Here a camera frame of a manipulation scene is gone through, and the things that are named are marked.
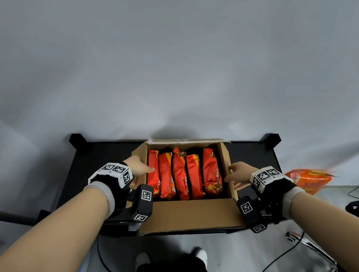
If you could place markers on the person's left hand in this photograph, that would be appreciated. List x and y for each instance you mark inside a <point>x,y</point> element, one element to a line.
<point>135,167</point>

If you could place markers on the person's right hand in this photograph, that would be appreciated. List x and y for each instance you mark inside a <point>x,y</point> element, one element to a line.
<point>243,173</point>

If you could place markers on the person's left thumb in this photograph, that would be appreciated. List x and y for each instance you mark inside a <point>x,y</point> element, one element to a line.
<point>147,169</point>

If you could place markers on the person's right thumb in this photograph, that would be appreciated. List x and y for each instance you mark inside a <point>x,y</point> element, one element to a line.
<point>231,178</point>

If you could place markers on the brown cardboard box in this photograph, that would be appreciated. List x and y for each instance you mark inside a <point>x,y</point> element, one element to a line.
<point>191,215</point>

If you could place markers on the person's right forearm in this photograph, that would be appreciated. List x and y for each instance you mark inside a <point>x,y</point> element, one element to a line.
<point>342,232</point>

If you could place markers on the person's left forearm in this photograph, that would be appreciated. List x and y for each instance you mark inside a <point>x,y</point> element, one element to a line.
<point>47,249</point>

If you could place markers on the red snack packet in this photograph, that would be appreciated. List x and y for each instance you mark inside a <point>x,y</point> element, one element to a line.
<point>166,177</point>
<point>211,172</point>
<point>180,176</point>
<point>153,176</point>
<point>195,177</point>

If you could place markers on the black table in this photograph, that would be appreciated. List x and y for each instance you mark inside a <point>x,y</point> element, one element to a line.
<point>104,159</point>

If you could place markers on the orange snack packet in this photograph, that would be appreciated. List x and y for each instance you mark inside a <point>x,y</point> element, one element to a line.
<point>310,180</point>

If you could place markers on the person's white shoe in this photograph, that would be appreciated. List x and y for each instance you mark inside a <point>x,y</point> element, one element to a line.
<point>201,257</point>
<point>142,261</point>

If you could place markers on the chrome chair leg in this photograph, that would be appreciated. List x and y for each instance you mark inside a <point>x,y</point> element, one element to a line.
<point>311,248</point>

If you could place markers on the black metal bar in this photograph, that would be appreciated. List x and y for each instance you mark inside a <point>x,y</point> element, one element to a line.
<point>7,215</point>

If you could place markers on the black wrist camera with markers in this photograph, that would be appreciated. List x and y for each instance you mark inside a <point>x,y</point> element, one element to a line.
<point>117,183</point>
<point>266,189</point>

